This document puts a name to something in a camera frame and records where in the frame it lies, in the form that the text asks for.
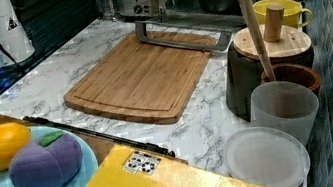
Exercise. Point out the black pot with wooden lid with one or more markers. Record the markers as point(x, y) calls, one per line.
point(243, 76)

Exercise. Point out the purple plush plum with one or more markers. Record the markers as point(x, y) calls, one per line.
point(49, 161)

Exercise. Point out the yellow toy lemon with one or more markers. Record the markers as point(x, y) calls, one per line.
point(13, 137)

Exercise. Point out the bamboo cutting board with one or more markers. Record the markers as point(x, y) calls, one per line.
point(139, 82)

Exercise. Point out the wooden pestle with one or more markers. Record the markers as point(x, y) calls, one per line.
point(248, 13)

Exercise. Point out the brown wooden bowl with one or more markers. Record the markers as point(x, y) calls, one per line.
point(290, 77)

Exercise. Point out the jar with translucent lid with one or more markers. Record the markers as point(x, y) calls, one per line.
point(267, 157)

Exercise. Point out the glass French press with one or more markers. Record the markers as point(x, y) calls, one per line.
point(105, 0)

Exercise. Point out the oven door with handle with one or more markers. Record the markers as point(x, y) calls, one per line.
point(225, 25)

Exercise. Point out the yellow mug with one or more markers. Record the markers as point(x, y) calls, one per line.
point(295, 15)

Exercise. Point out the frosted plastic cup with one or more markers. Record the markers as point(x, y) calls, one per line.
point(284, 106)

